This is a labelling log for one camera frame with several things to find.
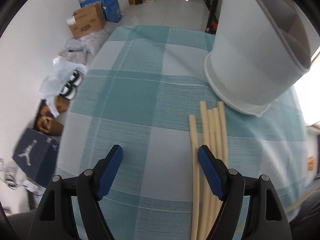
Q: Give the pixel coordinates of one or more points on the beige mailer bag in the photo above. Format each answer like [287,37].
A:
[72,57]

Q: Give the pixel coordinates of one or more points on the bundle of beige chopsticks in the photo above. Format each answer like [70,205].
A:
[215,135]

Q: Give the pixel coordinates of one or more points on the grey mailer bag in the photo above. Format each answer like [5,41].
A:
[85,42]

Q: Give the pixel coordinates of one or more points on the brown shoe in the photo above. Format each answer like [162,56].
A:
[61,103]
[48,125]

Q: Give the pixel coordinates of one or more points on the small orange object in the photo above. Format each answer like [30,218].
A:
[311,164]

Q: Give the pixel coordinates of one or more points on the blue printed box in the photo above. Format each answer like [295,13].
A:
[112,10]

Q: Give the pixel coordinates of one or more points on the person's leg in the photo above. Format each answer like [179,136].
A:
[307,215]
[22,227]

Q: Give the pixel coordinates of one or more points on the person's right leg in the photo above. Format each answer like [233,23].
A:
[307,215]

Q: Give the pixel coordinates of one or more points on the white printed packet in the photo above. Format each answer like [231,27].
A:
[15,180]

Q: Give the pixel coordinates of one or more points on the beige wooden chopstick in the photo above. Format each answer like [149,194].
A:
[195,167]

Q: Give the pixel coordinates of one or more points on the person's left leg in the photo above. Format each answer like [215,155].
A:
[22,227]

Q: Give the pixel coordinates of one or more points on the white plastic bag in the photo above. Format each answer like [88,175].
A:
[57,77]

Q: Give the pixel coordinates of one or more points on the brown cardboard box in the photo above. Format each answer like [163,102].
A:
[86,20]

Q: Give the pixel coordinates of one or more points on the white utensil holder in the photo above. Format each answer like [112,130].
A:
[245,55]

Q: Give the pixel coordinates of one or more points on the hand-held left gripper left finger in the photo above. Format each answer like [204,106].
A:
[112,170]

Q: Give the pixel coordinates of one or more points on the teal checked cloth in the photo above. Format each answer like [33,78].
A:
[140,92]

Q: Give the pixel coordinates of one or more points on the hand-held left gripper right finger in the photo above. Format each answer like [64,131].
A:
[210,172]

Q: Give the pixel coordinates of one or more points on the black and white sneaker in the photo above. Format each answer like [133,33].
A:
[75,78]
[67,92]

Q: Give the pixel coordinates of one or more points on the navy shoe box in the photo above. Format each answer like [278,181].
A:
[35,155]

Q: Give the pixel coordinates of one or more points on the white plastic bin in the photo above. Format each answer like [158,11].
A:
[124,3]

